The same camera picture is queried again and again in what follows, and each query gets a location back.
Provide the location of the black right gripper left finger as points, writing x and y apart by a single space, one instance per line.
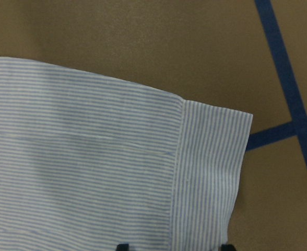
122 247

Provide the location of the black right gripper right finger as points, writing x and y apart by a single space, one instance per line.
227 247

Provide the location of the blue striped button shirt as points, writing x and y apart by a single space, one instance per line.
88 162

